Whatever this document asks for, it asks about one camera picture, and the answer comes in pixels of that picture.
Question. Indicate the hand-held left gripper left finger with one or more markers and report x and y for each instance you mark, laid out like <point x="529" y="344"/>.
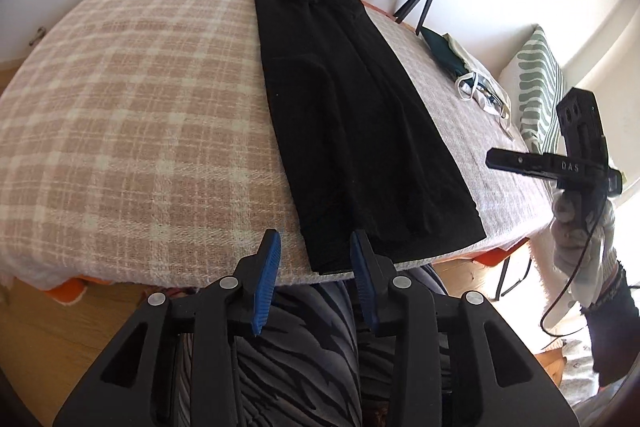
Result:
<point x="264" y="278"/>

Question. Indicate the plaid blanket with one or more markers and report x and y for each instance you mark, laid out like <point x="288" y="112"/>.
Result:
<point x="135" y="117"/>

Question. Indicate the person's right hand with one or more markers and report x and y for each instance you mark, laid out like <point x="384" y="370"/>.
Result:
<point x="582" y="252"/>

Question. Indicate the green striped pillow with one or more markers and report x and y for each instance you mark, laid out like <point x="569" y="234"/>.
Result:
<point x="537" y="77"/>

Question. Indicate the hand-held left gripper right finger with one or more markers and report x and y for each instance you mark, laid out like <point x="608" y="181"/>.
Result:
<point x="362" y="279"/>

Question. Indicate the black pants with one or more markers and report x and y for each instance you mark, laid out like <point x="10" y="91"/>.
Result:
<point x="350" y="107"/>

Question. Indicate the black metal chair frame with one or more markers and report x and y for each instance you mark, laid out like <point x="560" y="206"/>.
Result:
<point x="515" y="272"/>

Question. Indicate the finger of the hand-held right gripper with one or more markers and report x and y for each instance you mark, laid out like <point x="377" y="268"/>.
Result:
<point x="520" y="163"/>

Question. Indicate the dark green cloth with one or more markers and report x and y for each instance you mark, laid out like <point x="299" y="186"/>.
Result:
<point x="447" y="52"/>

